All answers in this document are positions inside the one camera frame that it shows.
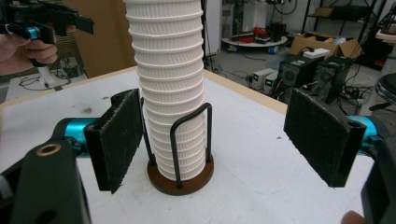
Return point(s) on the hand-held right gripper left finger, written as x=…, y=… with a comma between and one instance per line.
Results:
x=120, y=140

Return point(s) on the flat white box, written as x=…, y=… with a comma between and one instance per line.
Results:
x=317, y=53

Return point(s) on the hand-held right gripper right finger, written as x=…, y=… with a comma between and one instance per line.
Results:
x=320, y=137

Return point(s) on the grey bench power supply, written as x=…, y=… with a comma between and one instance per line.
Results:
x=260, y=79
x=271, y=83

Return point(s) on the black computer tower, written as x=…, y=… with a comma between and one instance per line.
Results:
x=295, y=73
x=331, y=77

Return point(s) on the black round stool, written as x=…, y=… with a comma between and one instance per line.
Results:
x=387, y=87

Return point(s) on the round white table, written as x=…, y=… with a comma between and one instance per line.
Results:
x=264, y=43

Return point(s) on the open cardboard box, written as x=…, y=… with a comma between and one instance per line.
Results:
x=350, y=48

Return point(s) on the black metal shelf rack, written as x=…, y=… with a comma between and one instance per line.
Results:
x=342, y=12

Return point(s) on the white stand foot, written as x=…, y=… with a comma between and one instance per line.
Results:
x=46, y=76

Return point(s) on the stack of white ribbed cups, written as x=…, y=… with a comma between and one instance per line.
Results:
x=168, y=68

